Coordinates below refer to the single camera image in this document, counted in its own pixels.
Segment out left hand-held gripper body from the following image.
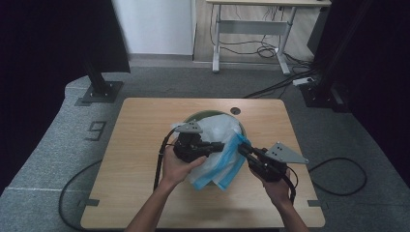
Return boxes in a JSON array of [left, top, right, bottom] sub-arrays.
[[173, 120, 211, 163]]

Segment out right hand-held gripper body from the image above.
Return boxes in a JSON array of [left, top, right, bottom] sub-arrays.
[[249, 141, 308, 183]]

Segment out green plastic bucket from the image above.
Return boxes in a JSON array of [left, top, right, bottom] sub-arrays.
[[183, 109, 248, 187]]

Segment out person's left hand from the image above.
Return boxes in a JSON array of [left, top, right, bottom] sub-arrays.
[[160, 139, 207, 191]]

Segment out person's right hand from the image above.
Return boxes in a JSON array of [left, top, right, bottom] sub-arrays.
[[250, 168, 293, 207]]

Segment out black metal stand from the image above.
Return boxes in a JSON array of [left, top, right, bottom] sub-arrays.
[[80, 61, 125, 104], [299, 0, 375, 112]]

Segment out white power strip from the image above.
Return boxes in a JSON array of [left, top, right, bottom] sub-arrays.
[[292, 76, 315, 87]]

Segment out white desk with metal legs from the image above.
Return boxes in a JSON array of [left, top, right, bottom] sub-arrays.
[[206, 0, 333, 75]]

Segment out dark curtain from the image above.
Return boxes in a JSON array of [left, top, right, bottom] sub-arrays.
[[313, 0, 410, 178], [0, 0, 132, 194]]

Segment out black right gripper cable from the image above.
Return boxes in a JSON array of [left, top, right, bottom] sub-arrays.
[[283, 165, 298, 206]]

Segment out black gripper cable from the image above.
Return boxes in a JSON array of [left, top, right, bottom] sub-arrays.
[[283, 165, 298, 206], [153, 127, 179, 191]]

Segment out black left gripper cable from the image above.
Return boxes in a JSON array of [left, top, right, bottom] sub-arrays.
[[153, 127, 179, 191]]

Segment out black floor cable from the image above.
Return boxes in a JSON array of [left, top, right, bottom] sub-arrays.
[[307, 157, 367, 197], [58, 159, 103, 232]]

